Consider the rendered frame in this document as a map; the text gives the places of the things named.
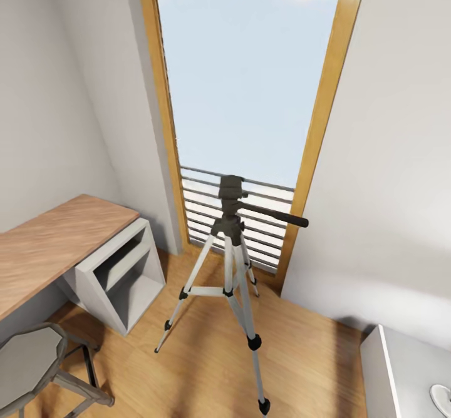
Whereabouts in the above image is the camera tripod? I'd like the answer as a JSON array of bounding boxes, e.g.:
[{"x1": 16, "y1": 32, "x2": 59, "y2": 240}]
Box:
[{"x1": 155, "y1": 175, "x2": 309, "y2": 418}]

